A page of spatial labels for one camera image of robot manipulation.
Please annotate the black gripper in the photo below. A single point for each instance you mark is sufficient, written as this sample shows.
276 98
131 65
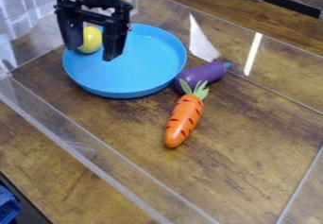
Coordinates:
115 29

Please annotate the yellow toy lemon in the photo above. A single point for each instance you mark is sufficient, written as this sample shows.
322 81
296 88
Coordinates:
93 40

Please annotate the blue round tray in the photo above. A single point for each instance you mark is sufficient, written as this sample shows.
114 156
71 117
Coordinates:
145 70

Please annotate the purple toy eggplant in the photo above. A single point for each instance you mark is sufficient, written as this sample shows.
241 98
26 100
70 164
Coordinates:
208 72

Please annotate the orange toy carrot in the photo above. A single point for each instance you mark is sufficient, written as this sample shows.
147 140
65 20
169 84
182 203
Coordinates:
186 114

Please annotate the blue object at corner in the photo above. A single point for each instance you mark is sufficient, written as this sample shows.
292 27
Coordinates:
10 206

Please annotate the clear acrylic enclosure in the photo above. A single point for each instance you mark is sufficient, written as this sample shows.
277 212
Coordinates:
232 158

